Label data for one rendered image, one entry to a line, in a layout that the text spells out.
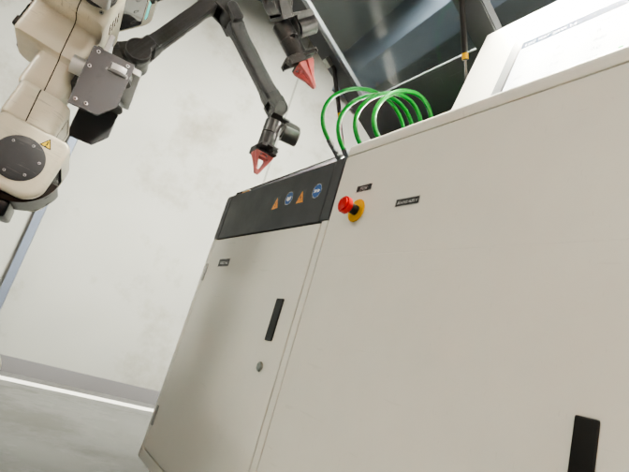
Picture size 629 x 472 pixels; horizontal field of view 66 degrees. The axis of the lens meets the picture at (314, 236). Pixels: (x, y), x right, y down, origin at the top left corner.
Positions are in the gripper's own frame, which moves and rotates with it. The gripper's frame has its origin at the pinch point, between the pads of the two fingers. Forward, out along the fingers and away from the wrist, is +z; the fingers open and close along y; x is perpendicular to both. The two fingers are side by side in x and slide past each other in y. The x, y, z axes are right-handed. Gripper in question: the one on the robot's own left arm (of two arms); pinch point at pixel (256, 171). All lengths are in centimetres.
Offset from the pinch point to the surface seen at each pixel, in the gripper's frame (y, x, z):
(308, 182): -42.5, 1.8, 12.5
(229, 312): -20, 2, 49
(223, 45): 163, -8, -137
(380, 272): -80, 2, 37
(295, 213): -40.6, 1.8, 21.0
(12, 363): 165, 34, 99
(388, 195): -76, 2, 21
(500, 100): -98, 1, 8
